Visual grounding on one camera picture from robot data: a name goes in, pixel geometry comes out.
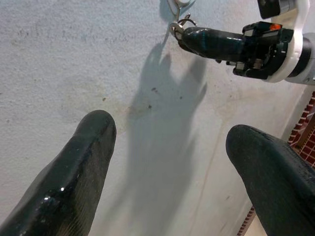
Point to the white wall hook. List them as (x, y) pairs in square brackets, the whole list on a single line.
[(183, 2)]

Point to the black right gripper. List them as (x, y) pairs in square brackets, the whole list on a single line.
[(261, 49)]

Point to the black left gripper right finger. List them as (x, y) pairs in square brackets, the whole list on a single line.
[(278, 186)]

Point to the silver key bunch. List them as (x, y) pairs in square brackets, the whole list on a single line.
[(177, 26)]

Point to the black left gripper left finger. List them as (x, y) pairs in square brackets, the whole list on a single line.
[(61, 186)]

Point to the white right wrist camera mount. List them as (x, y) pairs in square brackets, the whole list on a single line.
[(301, 24)]

